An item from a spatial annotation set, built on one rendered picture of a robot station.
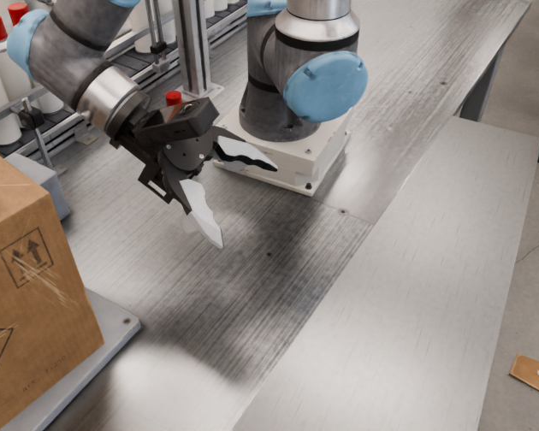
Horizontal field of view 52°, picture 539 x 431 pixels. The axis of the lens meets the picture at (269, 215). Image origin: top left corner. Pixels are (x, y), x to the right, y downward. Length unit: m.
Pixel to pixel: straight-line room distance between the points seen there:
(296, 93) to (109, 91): 0.24
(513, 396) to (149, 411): 1.27
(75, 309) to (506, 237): 0.67
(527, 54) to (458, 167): 2.41
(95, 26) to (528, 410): 1.52
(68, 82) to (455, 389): 0.61
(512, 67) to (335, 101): 2.55
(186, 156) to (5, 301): 0.26
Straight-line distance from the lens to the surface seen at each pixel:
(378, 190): 1.00
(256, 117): 0.96
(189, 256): 0.88
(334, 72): 0.76
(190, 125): 0.62
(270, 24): 0.87
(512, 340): 1.92
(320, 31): 0.75
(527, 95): 3.08
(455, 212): 0.99
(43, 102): 1.15
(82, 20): 0.69
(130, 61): 1.29
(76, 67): 0.71
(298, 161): 0.93
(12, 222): 0.58
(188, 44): 1.18
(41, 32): 0.73
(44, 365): 0.73
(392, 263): 0.88
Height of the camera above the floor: 1.48
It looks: 44 degrees down
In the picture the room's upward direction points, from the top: straight up
